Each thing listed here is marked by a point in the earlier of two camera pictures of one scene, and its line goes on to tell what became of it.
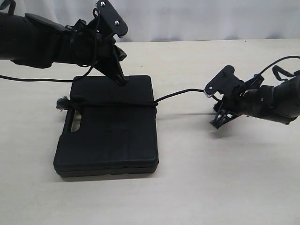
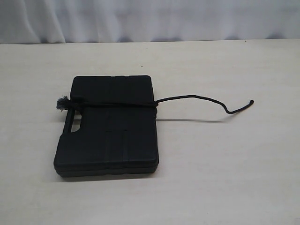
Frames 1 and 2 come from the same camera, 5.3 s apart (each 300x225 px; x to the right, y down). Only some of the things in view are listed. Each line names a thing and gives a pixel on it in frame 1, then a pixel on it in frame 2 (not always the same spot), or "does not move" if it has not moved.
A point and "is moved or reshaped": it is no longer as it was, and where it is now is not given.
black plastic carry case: [111, 141] does not move
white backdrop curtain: [147, 20] does not move
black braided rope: [63, 103] is moved or reshaped
